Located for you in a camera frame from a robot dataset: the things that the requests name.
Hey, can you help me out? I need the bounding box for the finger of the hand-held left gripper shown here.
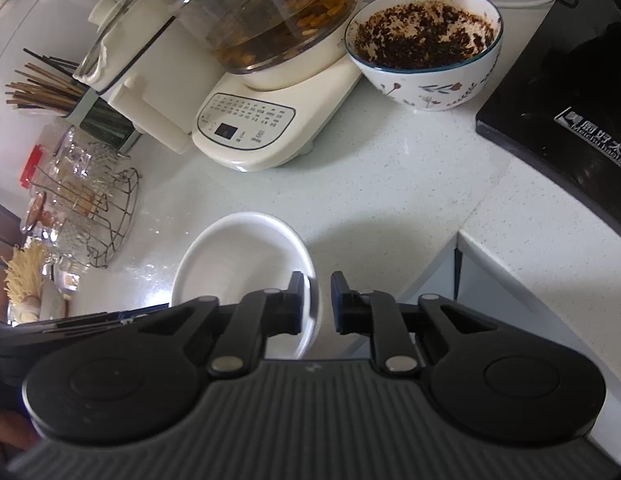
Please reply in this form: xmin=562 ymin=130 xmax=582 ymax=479
xmin=10 ymin=302 xmax=172 ymax=335

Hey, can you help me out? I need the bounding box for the black induction cooktop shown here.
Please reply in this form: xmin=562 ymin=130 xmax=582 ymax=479
xmin=475 ymin=0 xmax=621 ymax=177

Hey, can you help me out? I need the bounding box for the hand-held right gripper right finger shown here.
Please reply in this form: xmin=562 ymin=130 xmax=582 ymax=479
xmin=329 ymin=271 xmax=491 ymax=377

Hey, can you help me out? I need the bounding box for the bundle of chopsticks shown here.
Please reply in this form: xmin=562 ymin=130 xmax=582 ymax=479
xmin=5 ymin=47 xmax=86 ymax=112

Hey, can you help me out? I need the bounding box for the wire rack with glasses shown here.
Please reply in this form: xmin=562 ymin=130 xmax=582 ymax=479
xmin=19 ymin=125 xmax=122 ymax=273

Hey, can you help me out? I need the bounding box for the white bowl of garlic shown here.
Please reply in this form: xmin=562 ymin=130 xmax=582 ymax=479
xmin=7 ymin=280 xmax=72 ymax=324

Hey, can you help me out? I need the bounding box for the white plate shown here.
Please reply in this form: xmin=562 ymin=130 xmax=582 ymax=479
xmin=169 ymin=211 xmax=324 ymax=361

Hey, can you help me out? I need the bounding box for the red-lidded plastic jar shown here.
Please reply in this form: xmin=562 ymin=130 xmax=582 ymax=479
xmin=19 ymin=144 xmax=47 ymax=189

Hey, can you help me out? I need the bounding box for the floral bowl of chili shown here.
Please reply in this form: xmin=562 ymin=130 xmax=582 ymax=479
xmin=344 ymin=0 xmax=504 ymax=112

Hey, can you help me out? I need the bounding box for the cream health kettle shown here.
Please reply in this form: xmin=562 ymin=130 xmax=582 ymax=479
xmin=162 ymin=0 xmax=375 ymax=174

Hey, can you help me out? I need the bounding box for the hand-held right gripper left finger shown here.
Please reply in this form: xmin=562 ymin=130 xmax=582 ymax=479
xmin=135 ymin=271 xmax=307 ymax=380

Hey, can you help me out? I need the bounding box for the steel wire glass rack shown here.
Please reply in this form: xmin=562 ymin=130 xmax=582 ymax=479
xmin=29 ymin=166 xmax=142 ymax=269

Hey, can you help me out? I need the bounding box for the white electric pot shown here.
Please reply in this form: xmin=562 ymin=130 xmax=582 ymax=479
xmin=72 ymin=0 xmax=192 ymax=155

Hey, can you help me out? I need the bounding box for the person's left hand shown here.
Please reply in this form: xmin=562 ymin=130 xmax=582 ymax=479
xmin=0 ymin=409 xmax=40 ymax=456

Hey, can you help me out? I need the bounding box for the green utensil holder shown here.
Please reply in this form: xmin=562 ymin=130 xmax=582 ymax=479
xmin=63 ymin=92 xmax=137 ymax=150

